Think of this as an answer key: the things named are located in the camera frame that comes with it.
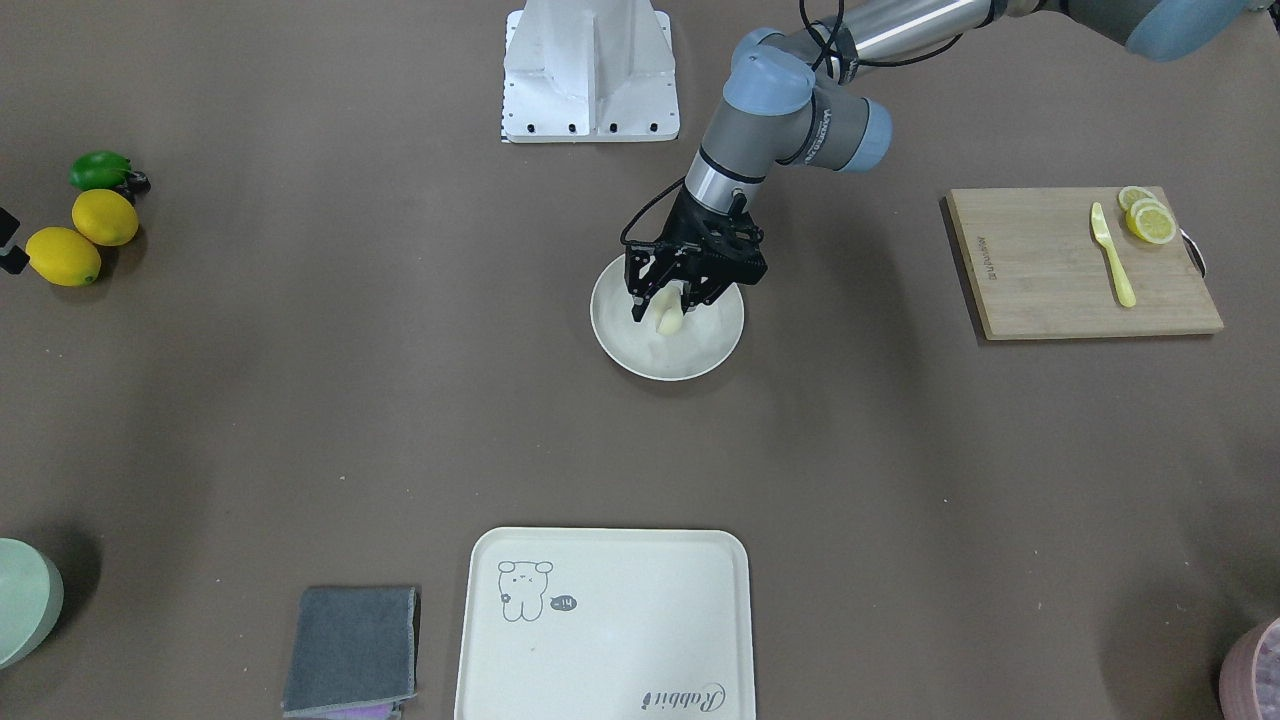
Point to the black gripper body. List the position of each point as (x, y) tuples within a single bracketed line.
[(683, 221)]

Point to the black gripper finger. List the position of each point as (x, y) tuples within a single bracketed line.
[(642, 301), (703, 291), (13, 258)]

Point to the white steamed bun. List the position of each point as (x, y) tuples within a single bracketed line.
[(668, 310)]

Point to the cream round plate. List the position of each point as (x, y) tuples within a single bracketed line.
[(709, 335)]

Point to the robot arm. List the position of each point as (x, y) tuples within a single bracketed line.
[(784, 105)]

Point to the cream rabbit tray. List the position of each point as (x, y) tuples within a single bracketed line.
[(598, 623)]

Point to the lower yellow lemon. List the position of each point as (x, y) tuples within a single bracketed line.
[(64, 257)]

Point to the yellow lemon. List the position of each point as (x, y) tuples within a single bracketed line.
[(64, 257), (105, 218)]

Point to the upper yellow lemon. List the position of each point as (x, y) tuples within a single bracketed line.
[(105, 218)]

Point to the green lime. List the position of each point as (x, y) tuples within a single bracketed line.
[(99, 170)]

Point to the dark cherries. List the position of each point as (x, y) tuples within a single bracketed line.
[(133, 184)]

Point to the green bowl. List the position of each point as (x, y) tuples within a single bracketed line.
[(32, 594)]

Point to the wooden cutting board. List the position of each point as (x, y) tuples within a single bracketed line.
[(1036, 272)]

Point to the yellow plastic knife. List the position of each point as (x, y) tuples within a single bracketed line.
[(1101, 234)]

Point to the lemon slices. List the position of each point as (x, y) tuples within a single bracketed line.
[(1146, 216)]

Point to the grey folded cloth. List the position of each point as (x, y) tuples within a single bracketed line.
[(354, 653)]

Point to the pink ice bowl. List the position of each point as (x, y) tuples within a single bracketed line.
[(1249, 676)]

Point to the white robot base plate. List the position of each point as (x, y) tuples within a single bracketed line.
[(589, 71)]

